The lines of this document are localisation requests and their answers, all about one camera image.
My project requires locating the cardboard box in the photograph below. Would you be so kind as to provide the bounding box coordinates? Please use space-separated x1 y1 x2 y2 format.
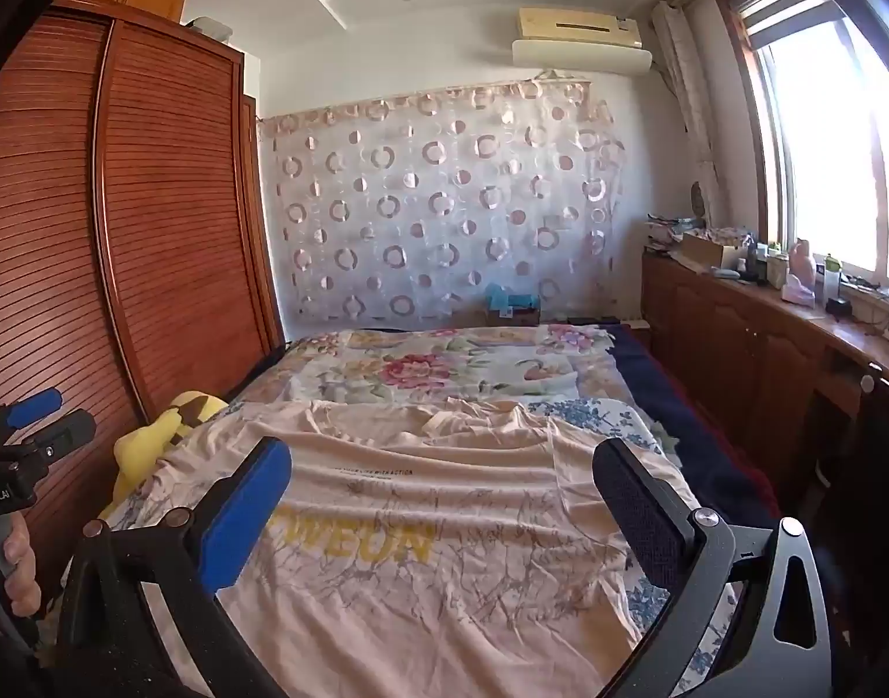
670 231 740 273

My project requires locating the blue floral white blanket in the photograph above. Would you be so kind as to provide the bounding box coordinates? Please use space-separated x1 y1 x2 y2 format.
99 396 744 698

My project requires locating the circle patterned sheer curtain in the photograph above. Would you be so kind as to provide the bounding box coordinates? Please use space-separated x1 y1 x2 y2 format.
255 76 631 332

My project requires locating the striped roller blind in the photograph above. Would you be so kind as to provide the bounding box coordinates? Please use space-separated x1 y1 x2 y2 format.
731 0 838 48

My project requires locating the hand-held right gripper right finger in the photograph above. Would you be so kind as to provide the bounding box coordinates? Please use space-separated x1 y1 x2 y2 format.
592 438 833 698

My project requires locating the white box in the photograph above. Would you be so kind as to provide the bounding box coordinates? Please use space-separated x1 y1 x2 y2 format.
186 15 234 45

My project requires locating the person's left hand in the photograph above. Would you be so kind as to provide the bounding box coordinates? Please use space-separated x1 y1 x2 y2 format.
0 514 42 619

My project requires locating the dark blue blanket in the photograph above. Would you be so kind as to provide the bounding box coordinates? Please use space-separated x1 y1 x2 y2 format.
280 323 780 532

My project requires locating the wall air conditioner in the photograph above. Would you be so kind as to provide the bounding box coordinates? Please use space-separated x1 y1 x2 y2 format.
517 6 645 48
511 38 653 76

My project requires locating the pink floral blanket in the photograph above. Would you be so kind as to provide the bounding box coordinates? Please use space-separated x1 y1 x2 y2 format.
230 323 627 408

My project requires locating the pink figurine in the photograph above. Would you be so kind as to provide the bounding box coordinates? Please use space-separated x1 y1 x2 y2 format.
781 237 820 305

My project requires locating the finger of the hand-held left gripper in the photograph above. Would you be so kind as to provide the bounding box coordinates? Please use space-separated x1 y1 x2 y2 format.
0 387 63 446
8 409 98 464

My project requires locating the brown box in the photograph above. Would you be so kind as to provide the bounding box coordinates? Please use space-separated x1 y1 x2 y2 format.
481 305 542 328

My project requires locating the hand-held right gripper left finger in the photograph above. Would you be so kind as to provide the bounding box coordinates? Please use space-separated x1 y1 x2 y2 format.
55 437 294 698

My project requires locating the window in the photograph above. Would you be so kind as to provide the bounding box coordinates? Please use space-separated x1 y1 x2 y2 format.
713 0 889 284

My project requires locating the teal toy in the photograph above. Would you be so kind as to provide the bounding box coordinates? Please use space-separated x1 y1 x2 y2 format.
486 282 540 314

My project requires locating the yellow plush toy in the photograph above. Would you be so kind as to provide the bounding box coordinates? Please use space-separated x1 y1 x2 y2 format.
112 390 231 506

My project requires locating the white window curtain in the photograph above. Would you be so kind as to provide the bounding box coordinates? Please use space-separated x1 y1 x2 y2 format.
649 0 722 219

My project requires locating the wooden slatted wardrobe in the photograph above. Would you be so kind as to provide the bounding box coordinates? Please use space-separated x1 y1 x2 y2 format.
0 0 287 597

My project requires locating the beige printed t-shirt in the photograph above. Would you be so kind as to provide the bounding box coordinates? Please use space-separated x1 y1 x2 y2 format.
135 400 707 698

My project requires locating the wooden sideboard cabinet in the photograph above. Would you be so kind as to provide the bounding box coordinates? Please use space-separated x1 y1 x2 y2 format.
641 247 889 517

